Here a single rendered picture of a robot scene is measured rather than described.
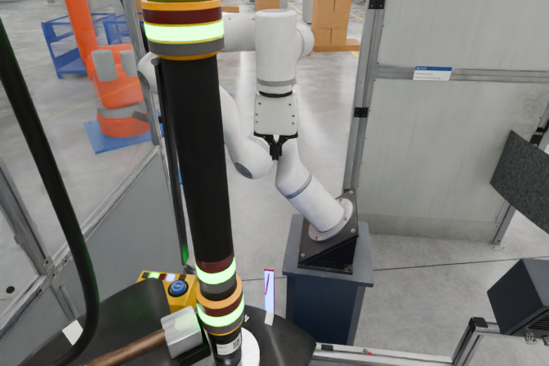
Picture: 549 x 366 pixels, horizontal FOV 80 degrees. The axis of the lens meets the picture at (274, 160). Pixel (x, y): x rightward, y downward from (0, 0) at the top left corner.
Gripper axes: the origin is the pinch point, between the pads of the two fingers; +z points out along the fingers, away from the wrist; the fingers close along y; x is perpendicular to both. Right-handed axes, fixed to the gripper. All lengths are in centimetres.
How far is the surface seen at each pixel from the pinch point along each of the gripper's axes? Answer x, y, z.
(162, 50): 53, 1, -35
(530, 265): 13, -58, 18
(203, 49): 52, -2, -35
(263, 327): 29.2, -0.4, 26.2
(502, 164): -123, -132, 70
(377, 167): -128, -56, 81
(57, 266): 5, 70, 44
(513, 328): 19, -57, 34
